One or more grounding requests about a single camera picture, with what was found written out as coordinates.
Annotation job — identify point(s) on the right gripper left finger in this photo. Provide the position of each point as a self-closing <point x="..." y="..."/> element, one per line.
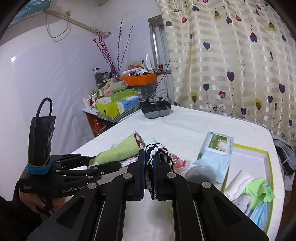
<point x="97" y="212"/>

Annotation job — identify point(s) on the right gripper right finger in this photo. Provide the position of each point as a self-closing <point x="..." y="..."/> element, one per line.
<point x="201" y="211"/>

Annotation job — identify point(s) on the green white sock roll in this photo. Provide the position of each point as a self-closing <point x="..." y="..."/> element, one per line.
<point x="127" y="148"/>

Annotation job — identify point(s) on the large black white striped sock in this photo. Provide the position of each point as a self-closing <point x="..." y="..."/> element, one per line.
<point x="151" y="150"/>

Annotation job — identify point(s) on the left hand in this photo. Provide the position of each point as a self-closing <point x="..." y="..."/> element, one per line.
<point x="31" y="200"/>

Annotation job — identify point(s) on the white folded cloth in box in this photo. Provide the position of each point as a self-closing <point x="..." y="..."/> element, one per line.
<point x="238" y="185"/>

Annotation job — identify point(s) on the light blue cloth in box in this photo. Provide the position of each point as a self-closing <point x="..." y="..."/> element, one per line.
<point x="260" y="215"/>

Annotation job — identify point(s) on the green cloth in box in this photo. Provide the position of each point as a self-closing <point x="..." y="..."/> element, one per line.
<point x="260" y="191"/>

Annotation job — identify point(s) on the clear lidded dark jar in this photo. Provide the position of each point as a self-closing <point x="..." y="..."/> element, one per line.
<point x="199" y="174"/>

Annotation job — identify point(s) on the blue wet wipes pack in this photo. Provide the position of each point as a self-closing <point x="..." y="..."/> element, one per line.
<point x="215" y="154"/>

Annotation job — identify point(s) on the green rimmed white box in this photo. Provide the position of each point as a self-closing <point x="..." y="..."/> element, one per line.
<point x="257" y="163"/>

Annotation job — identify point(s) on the red white plastic wrapper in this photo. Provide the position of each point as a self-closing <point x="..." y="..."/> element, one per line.
<point x="180" y="165"/>

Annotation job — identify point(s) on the pile of clothes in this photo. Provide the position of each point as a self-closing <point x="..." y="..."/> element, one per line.
<point x="286" y="156"/>

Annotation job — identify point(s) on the black grey VR headset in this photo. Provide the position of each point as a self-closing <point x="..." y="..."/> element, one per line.
<point x="156" y="108"/>

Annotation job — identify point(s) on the purple decorative branches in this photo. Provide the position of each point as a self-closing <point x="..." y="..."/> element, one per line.
<point x="114" y="57"/>

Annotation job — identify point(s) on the orange plastic basket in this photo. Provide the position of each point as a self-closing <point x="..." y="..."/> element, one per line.
<point x="140" y="80"/>

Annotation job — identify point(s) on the heart pattern curtain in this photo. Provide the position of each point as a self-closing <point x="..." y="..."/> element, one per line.
<point x="234" y="58"/>

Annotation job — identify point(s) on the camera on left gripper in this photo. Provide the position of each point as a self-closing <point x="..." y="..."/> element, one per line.
<point x="40" y="138"/>

